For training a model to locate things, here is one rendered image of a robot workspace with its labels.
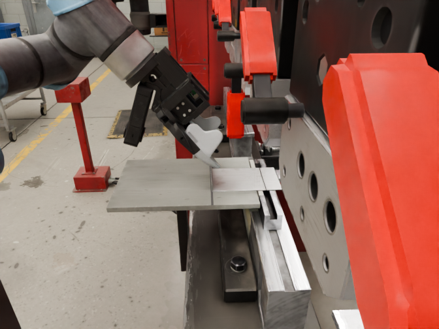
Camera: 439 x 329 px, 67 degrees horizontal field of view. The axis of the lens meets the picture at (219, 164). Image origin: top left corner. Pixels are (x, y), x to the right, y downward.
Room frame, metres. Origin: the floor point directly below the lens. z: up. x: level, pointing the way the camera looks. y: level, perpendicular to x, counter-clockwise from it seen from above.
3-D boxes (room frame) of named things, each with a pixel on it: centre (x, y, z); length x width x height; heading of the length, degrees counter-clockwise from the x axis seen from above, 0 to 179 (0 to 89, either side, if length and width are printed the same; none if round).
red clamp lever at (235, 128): (0.41, -0.03, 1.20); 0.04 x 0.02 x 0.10; 93
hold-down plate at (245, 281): (0.52, -0.03, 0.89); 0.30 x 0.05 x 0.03; 3
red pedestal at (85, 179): (2.17, 0.97, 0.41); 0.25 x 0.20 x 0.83; 93
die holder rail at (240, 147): (1.11, -0.06, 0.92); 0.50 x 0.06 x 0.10; 3
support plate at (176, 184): (0.56, 0.07, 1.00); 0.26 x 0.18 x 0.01; 93
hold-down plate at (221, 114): (1.16, 0.00, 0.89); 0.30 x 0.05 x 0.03; 3
